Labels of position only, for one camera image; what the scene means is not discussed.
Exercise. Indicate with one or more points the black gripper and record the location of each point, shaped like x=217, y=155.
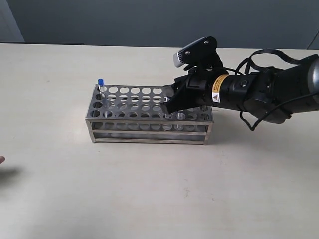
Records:
x=191, y=90

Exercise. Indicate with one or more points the blue capped tube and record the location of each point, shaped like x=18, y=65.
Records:
x=179, y=116
x=100, y=89
x=167, y=116

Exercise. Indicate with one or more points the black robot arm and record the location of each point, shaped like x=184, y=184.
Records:
x=269, y=94

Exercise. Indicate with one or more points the stainless steel test tube rack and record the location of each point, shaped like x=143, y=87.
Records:
x=133, y=114

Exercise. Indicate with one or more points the person fingertip at left edge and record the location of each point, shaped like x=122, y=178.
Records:
x=2, y=159

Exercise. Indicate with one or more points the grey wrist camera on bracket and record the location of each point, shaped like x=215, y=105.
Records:
x=201, y=52

